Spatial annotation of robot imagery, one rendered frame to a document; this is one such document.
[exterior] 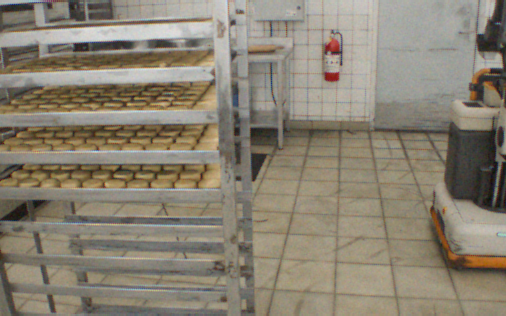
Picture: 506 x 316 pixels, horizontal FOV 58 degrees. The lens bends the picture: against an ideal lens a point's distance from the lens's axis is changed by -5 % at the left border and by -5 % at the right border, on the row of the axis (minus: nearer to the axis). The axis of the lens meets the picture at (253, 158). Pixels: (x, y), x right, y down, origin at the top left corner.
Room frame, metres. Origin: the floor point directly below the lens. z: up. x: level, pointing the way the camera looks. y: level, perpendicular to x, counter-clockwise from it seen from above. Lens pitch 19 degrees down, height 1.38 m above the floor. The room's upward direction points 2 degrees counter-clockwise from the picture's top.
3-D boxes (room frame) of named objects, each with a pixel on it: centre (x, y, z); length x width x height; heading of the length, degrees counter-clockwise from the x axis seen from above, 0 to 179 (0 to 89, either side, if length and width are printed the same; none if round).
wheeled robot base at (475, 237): (2.35, -1.37, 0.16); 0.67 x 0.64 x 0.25; 169
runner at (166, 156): (1.02, 0.36, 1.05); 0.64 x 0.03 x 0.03; 86
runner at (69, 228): (1.02, 0.36, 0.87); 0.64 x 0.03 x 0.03; 86
